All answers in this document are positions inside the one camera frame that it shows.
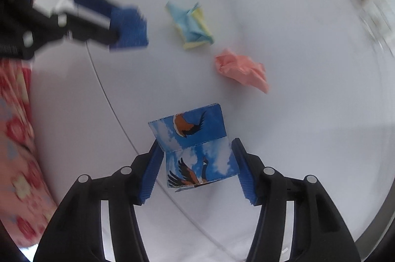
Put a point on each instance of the crumpled blue yellow paper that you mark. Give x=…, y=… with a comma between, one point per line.
x=191, y=26

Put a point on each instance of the pink floral clothing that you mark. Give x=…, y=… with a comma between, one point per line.
x=21, y=157

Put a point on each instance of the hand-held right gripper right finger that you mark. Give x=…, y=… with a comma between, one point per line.
x=247, y=177

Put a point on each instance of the blue bird-print carton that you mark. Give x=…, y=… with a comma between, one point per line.
x=199, y=154

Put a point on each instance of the crumpled pink paper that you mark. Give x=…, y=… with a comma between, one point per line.
x=240, y=70

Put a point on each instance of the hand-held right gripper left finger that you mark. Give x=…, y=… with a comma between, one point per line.
x=151, y=177

